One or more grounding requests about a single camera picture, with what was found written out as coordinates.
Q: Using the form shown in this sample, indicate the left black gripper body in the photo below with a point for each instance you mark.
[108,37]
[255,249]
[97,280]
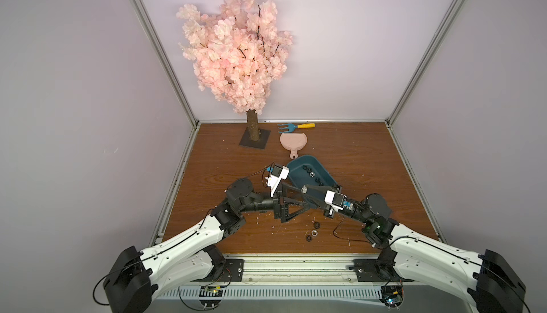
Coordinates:
[268,205]

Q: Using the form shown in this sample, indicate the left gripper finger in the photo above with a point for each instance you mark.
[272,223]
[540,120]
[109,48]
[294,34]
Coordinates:
[293,192]
[291,211]

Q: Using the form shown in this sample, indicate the teal plastic storage box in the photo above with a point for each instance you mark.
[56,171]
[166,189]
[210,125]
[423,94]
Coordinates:
[300,177]

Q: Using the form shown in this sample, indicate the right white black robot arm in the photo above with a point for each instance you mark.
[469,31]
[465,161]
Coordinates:
[484,280]

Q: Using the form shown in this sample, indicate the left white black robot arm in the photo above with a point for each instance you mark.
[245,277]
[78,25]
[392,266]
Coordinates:
[139,277]

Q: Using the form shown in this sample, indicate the pink toy dustpan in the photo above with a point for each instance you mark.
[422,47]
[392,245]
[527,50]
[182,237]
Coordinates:
[293,142]

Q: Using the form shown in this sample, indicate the blue yellow toy rake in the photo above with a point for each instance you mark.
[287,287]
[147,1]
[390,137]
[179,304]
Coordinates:
[291,127]

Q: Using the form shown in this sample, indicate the right circuit board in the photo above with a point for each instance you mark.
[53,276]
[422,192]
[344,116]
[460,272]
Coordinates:
[392,296]

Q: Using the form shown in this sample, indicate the circuit board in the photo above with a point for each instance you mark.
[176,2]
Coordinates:
[392,296]
[211,296]

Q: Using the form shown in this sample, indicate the left circuit board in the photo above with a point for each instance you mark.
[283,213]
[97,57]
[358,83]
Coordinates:
[211,296]

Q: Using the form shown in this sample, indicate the pink artificial blossom tree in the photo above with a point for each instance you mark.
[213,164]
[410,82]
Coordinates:
[237,54]

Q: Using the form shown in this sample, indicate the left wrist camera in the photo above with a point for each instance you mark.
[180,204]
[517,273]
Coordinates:
[276,174]

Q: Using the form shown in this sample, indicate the aluminium front rail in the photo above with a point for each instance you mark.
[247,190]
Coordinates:
[299,270]

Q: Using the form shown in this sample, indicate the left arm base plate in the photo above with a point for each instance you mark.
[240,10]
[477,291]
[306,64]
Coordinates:
[231,271]

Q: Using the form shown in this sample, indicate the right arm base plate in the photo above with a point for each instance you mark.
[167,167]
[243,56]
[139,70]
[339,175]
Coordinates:
[375,270]

